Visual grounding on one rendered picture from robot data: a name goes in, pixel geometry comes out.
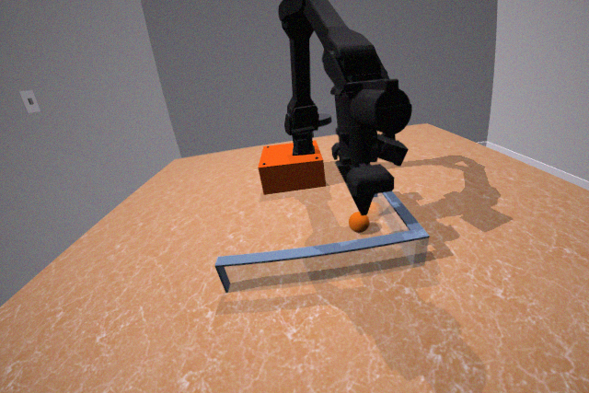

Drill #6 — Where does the dark blue-grey flat bar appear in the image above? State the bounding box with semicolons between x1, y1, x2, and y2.
214;191;430;294

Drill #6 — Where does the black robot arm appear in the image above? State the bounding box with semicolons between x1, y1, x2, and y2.
279;0;412;166

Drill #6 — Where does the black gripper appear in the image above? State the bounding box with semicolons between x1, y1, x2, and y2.
331;124;394;215

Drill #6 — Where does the clear l-shaped low wall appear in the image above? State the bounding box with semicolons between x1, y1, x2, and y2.
218;192;429;293

